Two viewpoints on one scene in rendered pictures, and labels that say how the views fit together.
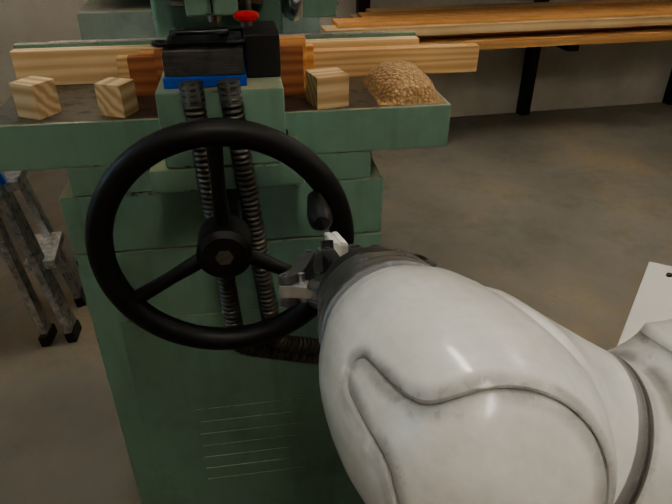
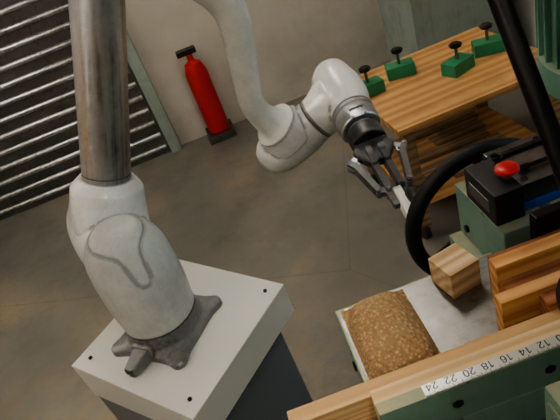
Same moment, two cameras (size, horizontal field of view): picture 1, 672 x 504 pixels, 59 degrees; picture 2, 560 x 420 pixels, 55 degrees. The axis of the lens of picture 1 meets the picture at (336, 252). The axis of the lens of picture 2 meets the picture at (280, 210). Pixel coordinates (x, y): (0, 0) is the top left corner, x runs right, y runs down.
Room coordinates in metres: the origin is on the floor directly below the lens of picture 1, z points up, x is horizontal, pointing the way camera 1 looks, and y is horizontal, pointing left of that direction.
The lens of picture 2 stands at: (1.30, -0.09, 1.43)
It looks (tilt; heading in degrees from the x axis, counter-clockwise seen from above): 33 degrees down; 189
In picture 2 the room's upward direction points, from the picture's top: 21 degrees counter-clockwise
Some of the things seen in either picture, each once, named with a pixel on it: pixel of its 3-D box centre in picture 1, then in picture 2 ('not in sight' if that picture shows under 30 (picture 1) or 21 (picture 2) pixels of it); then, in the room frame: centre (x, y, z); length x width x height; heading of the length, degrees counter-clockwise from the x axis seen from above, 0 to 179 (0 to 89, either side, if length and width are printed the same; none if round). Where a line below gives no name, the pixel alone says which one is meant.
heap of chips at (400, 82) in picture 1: (400, 76); (387, 327); (0.85, -0.09, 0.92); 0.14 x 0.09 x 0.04; 9
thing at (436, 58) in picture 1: (304, 63); (526, 341); (0.92, 0.05, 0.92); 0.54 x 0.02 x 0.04; 99
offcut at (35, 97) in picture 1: (36, 97); not in sight; (0.74, 0.38, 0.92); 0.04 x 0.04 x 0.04; 67
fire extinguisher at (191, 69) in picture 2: not in sight; (205, 93); (-1.90, -0.78, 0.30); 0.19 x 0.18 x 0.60; 12
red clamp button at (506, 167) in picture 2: (246, 15); (507, 168); (0.73, 0.11, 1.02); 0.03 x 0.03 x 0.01
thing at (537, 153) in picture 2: (223, 49); (518, 172); (0.71, 0.13, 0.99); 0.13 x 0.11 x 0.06; 99
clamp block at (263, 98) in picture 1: (224, 110); (526, 214); (0.71, 0.14, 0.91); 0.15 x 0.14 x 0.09; 99
